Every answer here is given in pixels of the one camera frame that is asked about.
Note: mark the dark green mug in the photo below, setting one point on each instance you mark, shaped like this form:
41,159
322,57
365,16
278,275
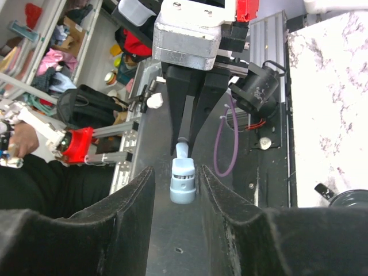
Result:
349,198

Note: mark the person in black shirt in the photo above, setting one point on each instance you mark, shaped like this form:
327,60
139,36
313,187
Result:
50,188

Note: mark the aluminium frame rail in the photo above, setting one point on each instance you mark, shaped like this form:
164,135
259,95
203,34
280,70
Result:
117,143

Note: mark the light blue toothbrush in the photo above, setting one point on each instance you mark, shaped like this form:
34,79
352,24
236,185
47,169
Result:
182,186

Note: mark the red white teleoperation handle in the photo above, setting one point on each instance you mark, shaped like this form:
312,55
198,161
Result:
71,146

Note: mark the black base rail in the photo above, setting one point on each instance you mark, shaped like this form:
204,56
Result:
264,173

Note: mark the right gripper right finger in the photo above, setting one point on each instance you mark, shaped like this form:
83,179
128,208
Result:
243,239

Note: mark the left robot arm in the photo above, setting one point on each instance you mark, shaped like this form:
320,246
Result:
251,86

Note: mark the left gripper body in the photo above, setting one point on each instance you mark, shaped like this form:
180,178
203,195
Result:
234,65

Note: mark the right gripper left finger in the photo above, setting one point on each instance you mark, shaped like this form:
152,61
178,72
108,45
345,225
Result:
110,237

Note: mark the black backpack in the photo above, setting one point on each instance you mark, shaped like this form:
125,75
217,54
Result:
85,107

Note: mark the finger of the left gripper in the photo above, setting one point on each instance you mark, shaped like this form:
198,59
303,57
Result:
209,88
180,82

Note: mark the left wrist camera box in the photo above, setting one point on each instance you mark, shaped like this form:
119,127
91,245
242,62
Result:
193,33

